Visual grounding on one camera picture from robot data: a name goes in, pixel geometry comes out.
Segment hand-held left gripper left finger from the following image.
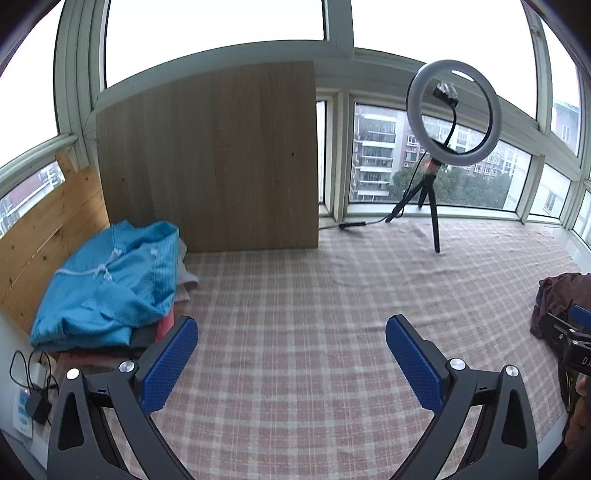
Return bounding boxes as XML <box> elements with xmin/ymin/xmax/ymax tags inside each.
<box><xmin>47</xmin><ymin>316</ymin><xmax>199</xmax><ymax>480</ymax></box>

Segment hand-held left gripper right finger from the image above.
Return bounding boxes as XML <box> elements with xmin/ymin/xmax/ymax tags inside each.
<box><xmin>385</xmin><ymin>315</ymin><xmax>540</xmax><ymax>480</ymax></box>

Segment brown garment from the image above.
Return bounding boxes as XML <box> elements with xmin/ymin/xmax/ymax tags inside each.
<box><xmin>530</xmin><ymin>272</ymin><xmax>591</xmax><ymax>341</ymax></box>

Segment stack of folded clothes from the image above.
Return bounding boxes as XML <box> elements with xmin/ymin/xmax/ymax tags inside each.
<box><xmin>58</xmin><ymin>308</ymin><xmax>177</xmax><ymax>370</ymax></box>

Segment person's right hand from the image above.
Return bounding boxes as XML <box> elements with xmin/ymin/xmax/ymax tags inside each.
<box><xmin>564</xmin><ymin>373</ymin><xmax>591</xmax><ymax>450</ymax></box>

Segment grey garment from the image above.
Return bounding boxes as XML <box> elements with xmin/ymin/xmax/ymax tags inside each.
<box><xmin>173</xmin><ymin>239</ymin><xmax>200</xmax><ymax>306</ymax></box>

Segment blue hoodie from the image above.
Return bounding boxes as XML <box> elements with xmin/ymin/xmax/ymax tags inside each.
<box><xmin>30</xmin><ymin>220</ymin><xmax>182</xmax><ymax>352</ymax></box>

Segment plaid cloth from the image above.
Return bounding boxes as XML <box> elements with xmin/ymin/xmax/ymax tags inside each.
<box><xmin>28</xmin><ymin>216</ymin><xmax>591</xmax><ymax>480</ymax></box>

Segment black charger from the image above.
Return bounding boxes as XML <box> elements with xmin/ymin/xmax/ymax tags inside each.
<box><xmin>24</xmin><ymin>394</ymin><xmax>53</xmax><ymax>426</ymax></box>

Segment white power strip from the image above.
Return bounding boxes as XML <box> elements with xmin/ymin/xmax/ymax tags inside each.
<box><xmin>11</xmin><ymin>360</ymin><xmax>51</xmax><ymax>438</ymax></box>

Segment pine plank board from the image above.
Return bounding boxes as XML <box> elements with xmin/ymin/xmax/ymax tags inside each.
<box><xmin>0</xmin><ymin>159</ymin><xmax>112</xmax><ymax>334</ymax></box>

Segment large light wooden board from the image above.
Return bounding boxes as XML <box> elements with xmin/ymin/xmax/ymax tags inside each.
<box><xmin>95</xmin><ymin>60</ymin><xmax>321</xmax><ymax>254</ymax></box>

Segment small wood scrap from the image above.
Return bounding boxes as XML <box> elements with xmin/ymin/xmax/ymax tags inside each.
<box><xmin>55</xmin><ymin>151</ymin><xmax>77</xmax><ymax>179</ymax></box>

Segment ring light cable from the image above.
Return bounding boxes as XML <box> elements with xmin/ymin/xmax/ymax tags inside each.
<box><xmin>318</xmin><ymin>154</ymin><xmax>428</xmax><ymax>232</ymax></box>

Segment black charger cable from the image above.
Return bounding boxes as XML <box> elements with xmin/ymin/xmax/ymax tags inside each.
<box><xmin>10</xmin><ymin>350</ymin><xmax>62</xmax><ymax>408</ymax></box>

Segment ring light on tripod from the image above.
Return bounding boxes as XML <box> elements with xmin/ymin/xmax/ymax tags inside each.
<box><xmin>385</xmin><ymin>58</ymin><xmax>502</xmax><ymax>254</ymax></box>

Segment white window frame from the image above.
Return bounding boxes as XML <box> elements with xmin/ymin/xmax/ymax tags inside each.
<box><xmin>0</xmin><ymin>0</ymin><xmax>591</xmax><ymax>243</ymax></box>

